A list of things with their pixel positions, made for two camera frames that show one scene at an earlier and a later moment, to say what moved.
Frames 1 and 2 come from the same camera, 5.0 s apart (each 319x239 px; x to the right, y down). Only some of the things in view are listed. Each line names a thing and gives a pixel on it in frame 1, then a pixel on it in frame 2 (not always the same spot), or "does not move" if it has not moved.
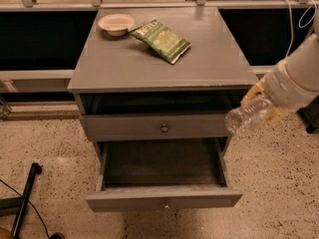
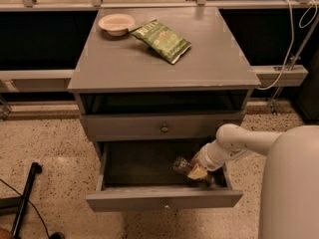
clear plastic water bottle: [240, 119] → [181, 165]
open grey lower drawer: [163, 175] does not move
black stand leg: [11, 205] does not move
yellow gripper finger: [257, 91] → [195, 158]
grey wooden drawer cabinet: [159, 129] does not move
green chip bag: [166, 44] does not move
